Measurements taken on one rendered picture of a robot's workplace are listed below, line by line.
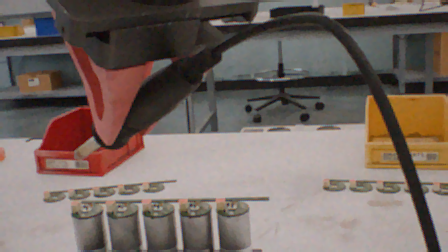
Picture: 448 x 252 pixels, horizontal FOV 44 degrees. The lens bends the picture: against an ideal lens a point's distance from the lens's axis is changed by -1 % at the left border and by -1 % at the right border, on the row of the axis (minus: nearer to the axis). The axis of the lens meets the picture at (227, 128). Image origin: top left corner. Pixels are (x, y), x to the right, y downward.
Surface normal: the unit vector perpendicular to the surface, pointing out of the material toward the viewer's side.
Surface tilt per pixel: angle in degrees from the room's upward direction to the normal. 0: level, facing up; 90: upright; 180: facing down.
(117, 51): 118
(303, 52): 90
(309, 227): 0
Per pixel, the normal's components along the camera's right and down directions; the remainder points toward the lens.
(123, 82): 0.46, 0.84
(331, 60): -0.16, 0.28
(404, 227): -0.07, -0.96
